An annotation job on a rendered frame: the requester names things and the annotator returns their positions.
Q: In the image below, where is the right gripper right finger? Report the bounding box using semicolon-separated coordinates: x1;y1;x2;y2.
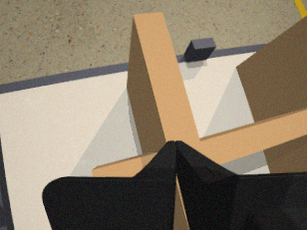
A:
175;140;307;230

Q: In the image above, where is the brown wooden board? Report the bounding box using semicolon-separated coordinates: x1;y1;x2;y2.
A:
236;16;307;173
127;12;204;230

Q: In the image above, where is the dark grey block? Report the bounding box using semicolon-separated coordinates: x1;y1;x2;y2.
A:
184;38;216;63

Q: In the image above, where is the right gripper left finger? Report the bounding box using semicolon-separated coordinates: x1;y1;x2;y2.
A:
42;140;176;230

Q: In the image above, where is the tan wooden beam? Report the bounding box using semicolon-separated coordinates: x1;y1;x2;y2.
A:
92;108;307;177

